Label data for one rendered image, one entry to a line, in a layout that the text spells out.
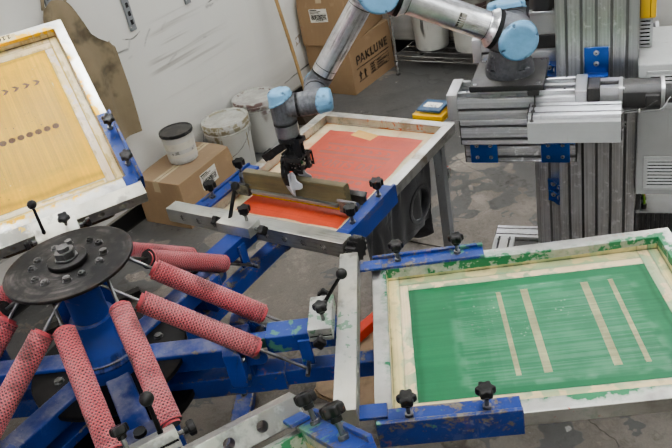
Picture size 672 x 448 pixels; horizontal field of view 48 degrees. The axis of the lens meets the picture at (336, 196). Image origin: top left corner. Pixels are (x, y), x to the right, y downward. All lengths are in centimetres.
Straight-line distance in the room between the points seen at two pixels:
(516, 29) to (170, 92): 299
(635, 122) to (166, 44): 300
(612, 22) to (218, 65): 314
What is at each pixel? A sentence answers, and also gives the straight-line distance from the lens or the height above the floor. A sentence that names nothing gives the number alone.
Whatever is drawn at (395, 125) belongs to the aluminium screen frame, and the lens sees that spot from 284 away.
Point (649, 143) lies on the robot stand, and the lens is 263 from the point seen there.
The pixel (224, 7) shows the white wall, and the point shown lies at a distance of 515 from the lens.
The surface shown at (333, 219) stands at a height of 95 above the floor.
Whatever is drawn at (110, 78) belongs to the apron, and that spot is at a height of 90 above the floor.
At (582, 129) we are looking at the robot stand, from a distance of 230.
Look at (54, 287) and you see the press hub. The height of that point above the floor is 131.
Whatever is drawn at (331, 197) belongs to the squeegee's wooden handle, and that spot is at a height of 102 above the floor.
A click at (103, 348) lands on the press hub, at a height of 109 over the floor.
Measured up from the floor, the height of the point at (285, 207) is 96.
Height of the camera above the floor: 217
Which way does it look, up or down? 29 degrees down
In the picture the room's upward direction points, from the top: 11 degrees counter-clockwise
